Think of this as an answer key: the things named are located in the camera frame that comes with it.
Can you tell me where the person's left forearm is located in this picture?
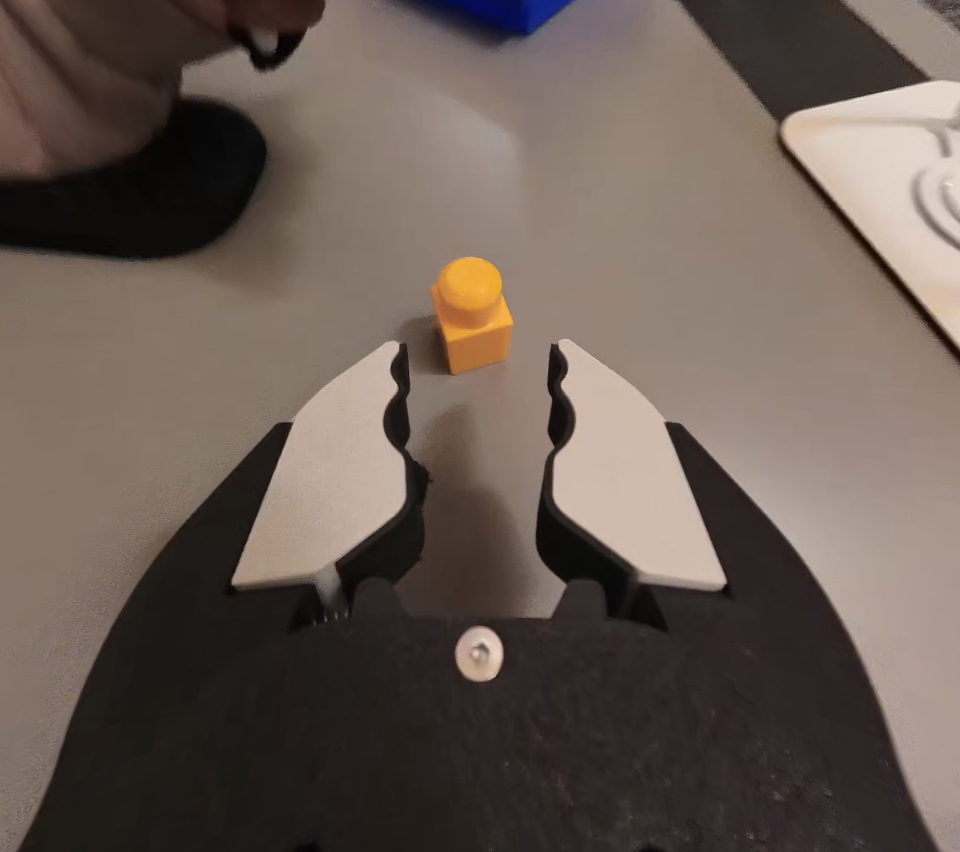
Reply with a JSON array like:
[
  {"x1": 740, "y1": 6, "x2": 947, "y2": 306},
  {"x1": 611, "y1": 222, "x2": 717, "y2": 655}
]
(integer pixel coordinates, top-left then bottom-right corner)
[{"x1": 0, "y1": 0, "x2": 226, "y2": 182}]

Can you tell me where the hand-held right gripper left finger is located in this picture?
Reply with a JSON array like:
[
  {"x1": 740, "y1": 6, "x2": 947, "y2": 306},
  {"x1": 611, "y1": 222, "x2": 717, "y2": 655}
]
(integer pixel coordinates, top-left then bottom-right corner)
[{"x1": 231, "y1": 339, "x2": 435, "y2": 624}]

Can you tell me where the yellow one-stud mega block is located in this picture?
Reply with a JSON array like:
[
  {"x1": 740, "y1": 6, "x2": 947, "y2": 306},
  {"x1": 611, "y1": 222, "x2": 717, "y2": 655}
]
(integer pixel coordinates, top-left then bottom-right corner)
[{"x1": 431, "y1": 257, "x2": 515, "y2": 375}]

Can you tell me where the white document stand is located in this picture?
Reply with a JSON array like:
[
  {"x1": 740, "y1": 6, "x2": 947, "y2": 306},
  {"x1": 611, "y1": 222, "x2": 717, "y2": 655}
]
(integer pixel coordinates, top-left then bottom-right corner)
[{"x1": 780, "y1": 80, "x2": 960, "y2": 352}]

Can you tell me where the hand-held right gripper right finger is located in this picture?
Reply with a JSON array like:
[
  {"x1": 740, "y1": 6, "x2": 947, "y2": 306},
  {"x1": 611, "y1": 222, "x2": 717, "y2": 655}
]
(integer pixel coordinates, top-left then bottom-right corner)
[{"x1": 536, "y1": 338, "x2": 730, "y2": 621}]

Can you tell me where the dark desk cable flap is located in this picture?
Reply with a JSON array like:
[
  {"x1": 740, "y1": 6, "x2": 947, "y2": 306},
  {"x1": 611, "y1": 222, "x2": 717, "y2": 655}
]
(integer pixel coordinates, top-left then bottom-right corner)
[{"x1": 643, "y1": 0, "x2": 931, "y2": 123}]

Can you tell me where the black mesh pad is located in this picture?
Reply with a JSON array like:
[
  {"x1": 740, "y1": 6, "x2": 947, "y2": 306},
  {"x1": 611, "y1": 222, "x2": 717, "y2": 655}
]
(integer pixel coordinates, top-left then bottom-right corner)
[{"x1": 0, "y1": 98, "x2": 269, "y2": 261}]

